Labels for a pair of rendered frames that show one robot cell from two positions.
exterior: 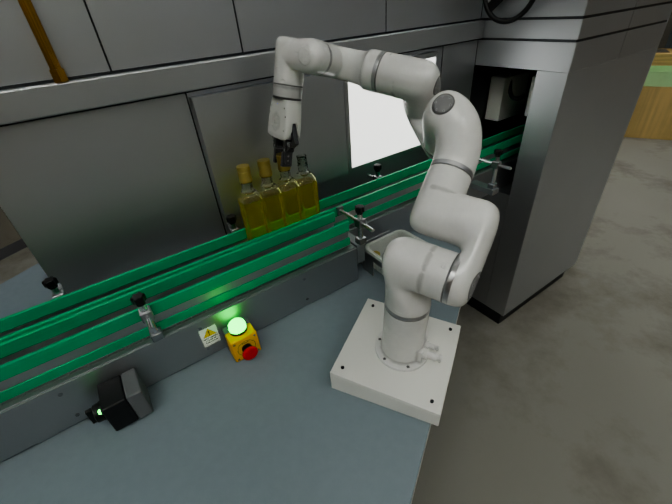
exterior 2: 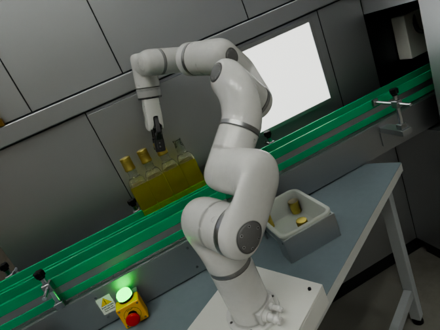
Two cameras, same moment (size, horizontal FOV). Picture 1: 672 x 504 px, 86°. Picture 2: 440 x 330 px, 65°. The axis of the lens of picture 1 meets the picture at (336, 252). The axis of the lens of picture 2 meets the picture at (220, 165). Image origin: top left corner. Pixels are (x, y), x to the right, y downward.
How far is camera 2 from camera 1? 0.44 m
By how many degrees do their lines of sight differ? 25
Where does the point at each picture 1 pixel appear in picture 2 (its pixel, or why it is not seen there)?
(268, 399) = not seen: outside the picture
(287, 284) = (171, 254)
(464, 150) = (235, 107)
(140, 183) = (64, 184)
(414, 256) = (194, 214)
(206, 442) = not seen: outside the picture
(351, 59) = not seen: hidden behind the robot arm
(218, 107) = (109, 117)
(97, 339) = (16, 308)
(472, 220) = (234, 171)
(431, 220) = (211, 177)
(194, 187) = (105, 181)
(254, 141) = (145, 136)
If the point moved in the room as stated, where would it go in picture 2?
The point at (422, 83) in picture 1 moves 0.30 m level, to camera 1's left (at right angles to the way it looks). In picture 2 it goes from (213, 58) to (109, 101)
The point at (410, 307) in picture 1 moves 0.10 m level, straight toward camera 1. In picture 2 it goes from (215, 265) to (189, 305)
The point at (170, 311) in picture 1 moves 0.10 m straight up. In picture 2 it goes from (70, 283) to (52, 256)
